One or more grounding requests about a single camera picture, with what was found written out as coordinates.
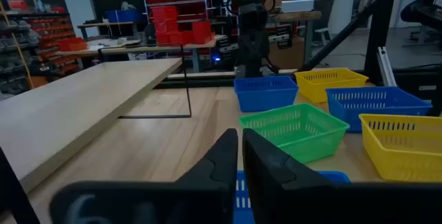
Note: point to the wooden workbench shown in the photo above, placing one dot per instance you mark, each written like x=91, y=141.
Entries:
x=145, y=48

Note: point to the blue plastic basket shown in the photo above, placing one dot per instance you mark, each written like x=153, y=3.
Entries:
x=243, y=200
x=262, y=96
x=380, y=113

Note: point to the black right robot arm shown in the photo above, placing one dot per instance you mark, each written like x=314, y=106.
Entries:
x=252, y=16

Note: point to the tall stack of red bins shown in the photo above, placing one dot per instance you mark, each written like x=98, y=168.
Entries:
x=165, y=25

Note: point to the wood-topped metal table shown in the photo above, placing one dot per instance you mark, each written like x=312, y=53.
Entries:
x=297, y=16

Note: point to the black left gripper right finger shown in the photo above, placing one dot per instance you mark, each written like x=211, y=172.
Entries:
x=293, y=200

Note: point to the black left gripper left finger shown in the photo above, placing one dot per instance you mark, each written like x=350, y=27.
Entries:
x=193, y=200

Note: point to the orange crate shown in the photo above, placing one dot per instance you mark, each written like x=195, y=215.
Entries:
x=72, y=44

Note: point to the red storage bin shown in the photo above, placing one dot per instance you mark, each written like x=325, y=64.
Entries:
x=202, y=32

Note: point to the green plastic basket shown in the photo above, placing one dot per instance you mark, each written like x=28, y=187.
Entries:
x=300, y=144

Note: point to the wooden shelf with black legs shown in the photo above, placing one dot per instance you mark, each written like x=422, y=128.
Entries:
x=69, y=103

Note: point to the white box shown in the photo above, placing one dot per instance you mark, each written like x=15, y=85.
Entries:
x=297, y=5

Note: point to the silver aluminium profile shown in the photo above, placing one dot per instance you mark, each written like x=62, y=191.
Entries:
x=386, y=65

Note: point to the yellow plastic basket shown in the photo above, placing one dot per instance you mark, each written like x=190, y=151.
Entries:
x=407, y=155
x=321, y=89

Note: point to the parts shelf with red bins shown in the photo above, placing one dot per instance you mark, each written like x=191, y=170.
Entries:
x=52, y=30

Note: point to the blue storage bin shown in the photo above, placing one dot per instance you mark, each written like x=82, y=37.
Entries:
x=124, y=16

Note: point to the white stool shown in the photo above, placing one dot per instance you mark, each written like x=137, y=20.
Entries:
x=323, y=34

